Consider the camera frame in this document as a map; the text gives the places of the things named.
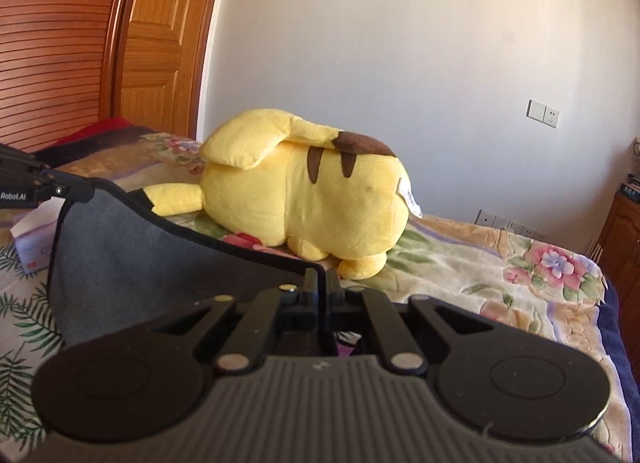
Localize yellow plush toy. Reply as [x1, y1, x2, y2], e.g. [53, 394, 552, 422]
[142, 108, 424, 280]

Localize wooden louvered wardrobe door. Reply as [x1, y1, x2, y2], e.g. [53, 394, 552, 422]
[0, 0, 142, 154]

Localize dark blue bed sheet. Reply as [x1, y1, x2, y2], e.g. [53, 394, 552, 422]
[599, 270, 640, 449]

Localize tissue box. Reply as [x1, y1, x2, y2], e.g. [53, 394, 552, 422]
[10, 207, 65, 275]

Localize red cloth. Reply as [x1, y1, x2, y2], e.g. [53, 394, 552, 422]
[54, 116, 133, 146]

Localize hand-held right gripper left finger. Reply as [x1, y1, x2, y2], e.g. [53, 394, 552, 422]
[150, 267, 321, 375]

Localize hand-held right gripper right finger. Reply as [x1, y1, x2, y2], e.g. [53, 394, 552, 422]
[320, 271, 495, 375]

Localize floral blanket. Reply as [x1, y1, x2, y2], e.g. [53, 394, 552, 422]
[0, 124, 628, 461]

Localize grey towel with black edge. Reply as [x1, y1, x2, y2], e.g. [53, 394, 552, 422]
[46, 178, 322, 350]

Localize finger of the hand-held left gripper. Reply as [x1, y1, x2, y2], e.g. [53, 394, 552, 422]
[42, 170, 97, 203]

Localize wooden cabinet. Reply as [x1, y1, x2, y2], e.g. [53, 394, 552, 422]
[596, 190, 640, 296]

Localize white wall switch plate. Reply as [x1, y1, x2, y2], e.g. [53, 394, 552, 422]
[526, 98, 561, 128]

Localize row of white wall sockets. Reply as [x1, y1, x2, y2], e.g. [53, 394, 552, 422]
[474, 208, 549, 240]

